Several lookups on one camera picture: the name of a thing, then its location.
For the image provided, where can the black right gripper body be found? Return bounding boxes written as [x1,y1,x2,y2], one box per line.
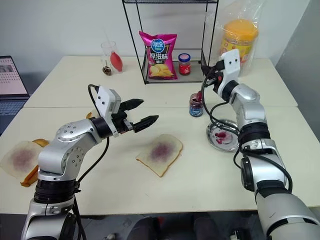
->
[211,59,226,95]

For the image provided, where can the clear glass cup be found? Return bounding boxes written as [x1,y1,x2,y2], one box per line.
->
[100,41,119,74]

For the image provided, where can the bread slice with brown crust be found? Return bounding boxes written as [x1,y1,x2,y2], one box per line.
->
[19,138,50,188]

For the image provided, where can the open blueberry jam jar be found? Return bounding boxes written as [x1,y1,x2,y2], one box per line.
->
[188,92,206,118]

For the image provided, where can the open laptop computer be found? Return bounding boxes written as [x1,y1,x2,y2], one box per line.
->
[0,55,31,136]

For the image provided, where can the red sauce jar with lid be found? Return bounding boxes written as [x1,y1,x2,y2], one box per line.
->
[177,52,192,76]

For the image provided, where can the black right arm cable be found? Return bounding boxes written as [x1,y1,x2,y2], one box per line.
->
[200,73,294,195]

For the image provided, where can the round metal dish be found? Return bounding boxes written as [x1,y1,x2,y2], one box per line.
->
[205,119,242,152]

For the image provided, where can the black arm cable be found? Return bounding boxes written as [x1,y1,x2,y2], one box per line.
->
[200,73,294,195]
[71,83,111,240]

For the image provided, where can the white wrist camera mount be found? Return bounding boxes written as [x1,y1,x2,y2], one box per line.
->
[219,48,242,94]
[94,85,123,138]

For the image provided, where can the black wire rack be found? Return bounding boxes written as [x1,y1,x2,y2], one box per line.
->
[121,0,217,85]

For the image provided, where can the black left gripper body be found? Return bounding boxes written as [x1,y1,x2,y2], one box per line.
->
[111,101,136,135]

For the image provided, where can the yellow plastic snack jar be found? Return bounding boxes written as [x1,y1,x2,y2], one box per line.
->
[220,19,260,76]

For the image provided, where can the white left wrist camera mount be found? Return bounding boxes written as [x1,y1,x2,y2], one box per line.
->
[94,85,123,138]

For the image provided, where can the dark rounded shape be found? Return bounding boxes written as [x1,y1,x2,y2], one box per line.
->
[191,215,220,240]
[128,215,175,240]

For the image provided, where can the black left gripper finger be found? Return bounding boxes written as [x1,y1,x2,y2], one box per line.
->
[121,98,145,113]
[131,114,160,134]

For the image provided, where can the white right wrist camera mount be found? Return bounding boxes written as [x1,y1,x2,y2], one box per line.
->
[219,48,242,94]

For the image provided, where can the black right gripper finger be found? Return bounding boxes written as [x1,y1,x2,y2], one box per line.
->
[200,64,217,76]
[204,74,221,88]

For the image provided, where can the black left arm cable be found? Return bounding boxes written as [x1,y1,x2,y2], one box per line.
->
[71,83,111,240]

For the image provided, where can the red plastic spoon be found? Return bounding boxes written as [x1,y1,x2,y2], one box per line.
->
[195,75,223,104]

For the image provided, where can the small bread piece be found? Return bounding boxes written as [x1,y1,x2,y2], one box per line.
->
[85,108,101,120]

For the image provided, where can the bread slice with jam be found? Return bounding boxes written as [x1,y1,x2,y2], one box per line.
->
[0,140,44,181]
[135,133,184,179]

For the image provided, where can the pink potato chip bag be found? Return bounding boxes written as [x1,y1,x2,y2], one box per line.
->
[138,30,179,81]

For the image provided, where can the yellow container in plastic bag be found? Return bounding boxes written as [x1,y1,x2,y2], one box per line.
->
[203,0,266,77]

